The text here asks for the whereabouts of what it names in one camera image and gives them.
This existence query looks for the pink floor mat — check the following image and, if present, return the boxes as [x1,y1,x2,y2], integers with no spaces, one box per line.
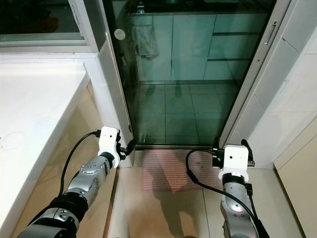
[141,149,221,193]

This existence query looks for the tinted glass sliding door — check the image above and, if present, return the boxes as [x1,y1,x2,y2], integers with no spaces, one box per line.
[103,0,278,147]

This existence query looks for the pale kitchen cabinets behind glass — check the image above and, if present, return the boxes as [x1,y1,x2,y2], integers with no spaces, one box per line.
[129,12,270,82]

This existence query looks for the hanging plastic bag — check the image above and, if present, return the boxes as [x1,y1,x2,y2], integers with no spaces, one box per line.
[131,12,159,58]

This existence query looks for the dark glass window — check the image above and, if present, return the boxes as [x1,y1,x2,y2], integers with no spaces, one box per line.
[0,0,87,40]

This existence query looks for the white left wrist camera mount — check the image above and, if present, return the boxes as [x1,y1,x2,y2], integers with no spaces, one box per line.
[99,126,122,167]

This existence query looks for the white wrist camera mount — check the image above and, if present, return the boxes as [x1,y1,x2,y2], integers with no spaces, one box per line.
[220,144,253,185]
[99,126,122,167]

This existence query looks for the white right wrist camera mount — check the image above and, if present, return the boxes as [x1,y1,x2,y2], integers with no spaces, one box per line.
[220,144,253,185]

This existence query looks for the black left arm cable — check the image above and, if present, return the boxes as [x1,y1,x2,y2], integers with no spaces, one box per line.
[61,130,103,199]

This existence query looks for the white aluminium door frame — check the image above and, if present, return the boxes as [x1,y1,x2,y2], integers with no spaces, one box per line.
[74,0,298,149]

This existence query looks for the metal sliding door handle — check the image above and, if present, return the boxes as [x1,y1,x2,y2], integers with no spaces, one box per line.
[264,21,277,46]

